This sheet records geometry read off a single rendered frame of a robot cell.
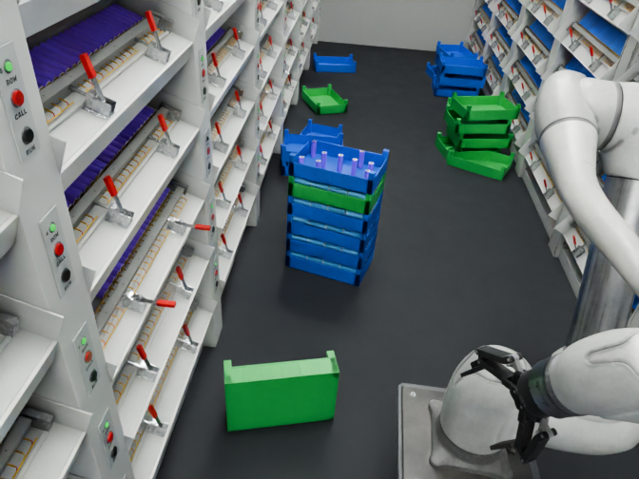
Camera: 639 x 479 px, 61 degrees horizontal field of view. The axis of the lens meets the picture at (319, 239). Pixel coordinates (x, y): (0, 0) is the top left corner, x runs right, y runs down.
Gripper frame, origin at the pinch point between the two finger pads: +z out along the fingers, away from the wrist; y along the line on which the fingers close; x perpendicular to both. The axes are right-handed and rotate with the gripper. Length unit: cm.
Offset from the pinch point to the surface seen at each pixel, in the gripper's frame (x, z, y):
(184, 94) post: -36, 9, -85
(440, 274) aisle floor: 57, 86, -48
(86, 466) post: -69, 10, -12
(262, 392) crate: -30, 51, -20
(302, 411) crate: -19, 58, -13
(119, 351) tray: -60, 8, -29
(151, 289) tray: -52, 16, -42
